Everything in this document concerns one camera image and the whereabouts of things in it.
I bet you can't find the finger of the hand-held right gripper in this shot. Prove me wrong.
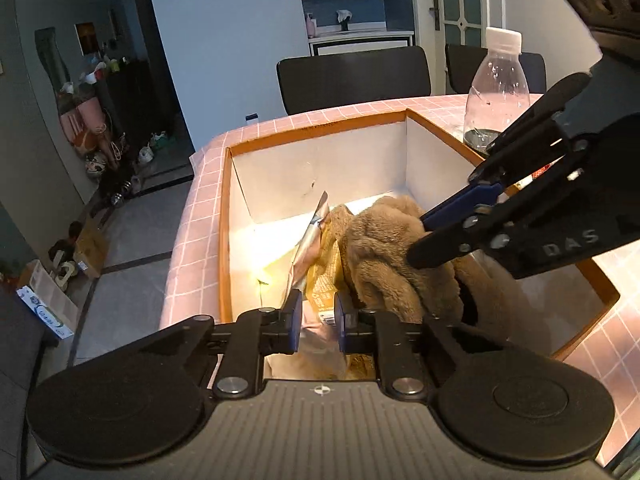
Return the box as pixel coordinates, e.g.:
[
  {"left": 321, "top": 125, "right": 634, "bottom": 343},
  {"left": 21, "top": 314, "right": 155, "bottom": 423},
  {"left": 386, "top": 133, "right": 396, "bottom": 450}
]
[
  {"left": 405, "top": 169, "right": 587, "bottom": 269},
  {"left": 419, "top": 72, "right": 597, "bottom": 234}
]

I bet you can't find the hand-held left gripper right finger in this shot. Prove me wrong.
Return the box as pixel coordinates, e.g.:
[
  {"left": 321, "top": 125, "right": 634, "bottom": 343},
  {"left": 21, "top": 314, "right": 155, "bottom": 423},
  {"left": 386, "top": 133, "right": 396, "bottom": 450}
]
[{"left": 335, "top": 291, "right": 507, "bottom": 404}]

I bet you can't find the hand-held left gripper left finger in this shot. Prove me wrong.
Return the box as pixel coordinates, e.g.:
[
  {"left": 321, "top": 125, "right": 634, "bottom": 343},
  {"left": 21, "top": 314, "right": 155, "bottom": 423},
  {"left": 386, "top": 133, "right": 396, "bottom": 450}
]
[{"left": 145, "top": 289, "right": 304, "bottom": 401}]

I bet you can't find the brown plush cloth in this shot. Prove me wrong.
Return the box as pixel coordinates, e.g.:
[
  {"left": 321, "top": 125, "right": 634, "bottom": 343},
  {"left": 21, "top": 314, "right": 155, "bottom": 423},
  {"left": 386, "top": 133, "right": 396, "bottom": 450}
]
[{"left": 326, "top": 194, "right": 482, "bottom": 327}]

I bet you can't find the gold snack packet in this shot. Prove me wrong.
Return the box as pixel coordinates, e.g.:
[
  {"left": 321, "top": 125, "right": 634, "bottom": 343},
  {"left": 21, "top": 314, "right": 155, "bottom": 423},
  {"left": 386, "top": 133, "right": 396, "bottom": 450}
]
[{"left": 281, "top": 190, "right": 377, "bottom": 382}]

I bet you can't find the orange cardboard box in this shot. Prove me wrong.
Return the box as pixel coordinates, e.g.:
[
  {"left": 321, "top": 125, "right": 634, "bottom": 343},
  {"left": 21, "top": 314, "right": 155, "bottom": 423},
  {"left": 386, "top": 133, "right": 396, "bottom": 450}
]
[{"left": 217, "top": 107, "right": 621, "bottom": 382}]

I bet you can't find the clear water bottle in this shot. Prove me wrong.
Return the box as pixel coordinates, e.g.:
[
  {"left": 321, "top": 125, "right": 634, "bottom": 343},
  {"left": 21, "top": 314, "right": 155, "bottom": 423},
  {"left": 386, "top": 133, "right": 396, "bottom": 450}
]
[{"left": 462, "top": 26, "right": 532, "bottom": 154}]

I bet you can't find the black chair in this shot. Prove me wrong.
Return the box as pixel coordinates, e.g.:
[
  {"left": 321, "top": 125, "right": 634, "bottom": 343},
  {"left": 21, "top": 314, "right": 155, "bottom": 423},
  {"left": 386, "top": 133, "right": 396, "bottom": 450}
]
[
  {"left": 445, "top": 44, "right": 548, "bottom": 96},
  {"left": 276, "top": 46, "right": 432, "bottom": 116}
]

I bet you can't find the white vanity cabinet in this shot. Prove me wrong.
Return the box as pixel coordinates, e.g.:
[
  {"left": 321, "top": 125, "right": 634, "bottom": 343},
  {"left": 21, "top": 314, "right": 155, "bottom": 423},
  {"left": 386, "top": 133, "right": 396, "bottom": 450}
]
[{"left": 307, "top": 30, "right": 416, "bottom": 57}]

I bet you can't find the white glazed door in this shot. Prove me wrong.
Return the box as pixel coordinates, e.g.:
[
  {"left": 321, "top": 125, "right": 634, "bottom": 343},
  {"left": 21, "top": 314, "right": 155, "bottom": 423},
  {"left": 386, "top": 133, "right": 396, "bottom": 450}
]
[{"left": 431, "top": 0, "right": 489, "bottom": 47}]

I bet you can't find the brown cardboard box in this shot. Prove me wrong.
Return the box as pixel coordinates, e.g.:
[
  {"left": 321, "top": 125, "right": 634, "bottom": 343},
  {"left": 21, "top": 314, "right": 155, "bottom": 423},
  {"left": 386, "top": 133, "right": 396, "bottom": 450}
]
[{"left": 74, "top": 215, "right": 111, "bottom": 279}]

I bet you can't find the white and blue box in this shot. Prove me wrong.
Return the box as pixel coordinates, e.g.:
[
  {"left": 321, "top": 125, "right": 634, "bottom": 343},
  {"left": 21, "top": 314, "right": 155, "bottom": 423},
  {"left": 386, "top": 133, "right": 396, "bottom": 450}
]
[{"left": 16, "top": 286, "right": 76, "bottom": 340}]

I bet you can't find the black cabinet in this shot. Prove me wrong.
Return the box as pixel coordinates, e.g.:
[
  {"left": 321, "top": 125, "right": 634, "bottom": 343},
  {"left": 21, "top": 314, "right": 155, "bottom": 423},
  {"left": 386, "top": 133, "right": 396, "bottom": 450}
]
[{"left": 97, "top": 60, "right": 177, "bottom": 182}]

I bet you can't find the pink bag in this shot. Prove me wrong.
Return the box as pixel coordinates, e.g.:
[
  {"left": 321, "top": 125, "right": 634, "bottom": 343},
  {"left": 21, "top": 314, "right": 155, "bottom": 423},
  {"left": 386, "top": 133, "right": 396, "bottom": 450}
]
[{"left": 59, "top": 97, "right": 109, "bottom": 154}]

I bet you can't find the dark orange wall picture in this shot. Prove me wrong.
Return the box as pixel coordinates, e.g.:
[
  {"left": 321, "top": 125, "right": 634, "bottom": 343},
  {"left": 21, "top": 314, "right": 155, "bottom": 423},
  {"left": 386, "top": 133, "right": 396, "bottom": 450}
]
[{"left": 75, "top": 21, "right": 97, "bottom": 56}]

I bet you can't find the dark wall hanging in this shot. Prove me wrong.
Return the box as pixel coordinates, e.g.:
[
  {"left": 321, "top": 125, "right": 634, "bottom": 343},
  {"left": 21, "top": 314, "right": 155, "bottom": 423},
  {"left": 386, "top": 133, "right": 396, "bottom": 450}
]
[{"left": 35, "top": 27, "right": 71, "bottom": 92}]

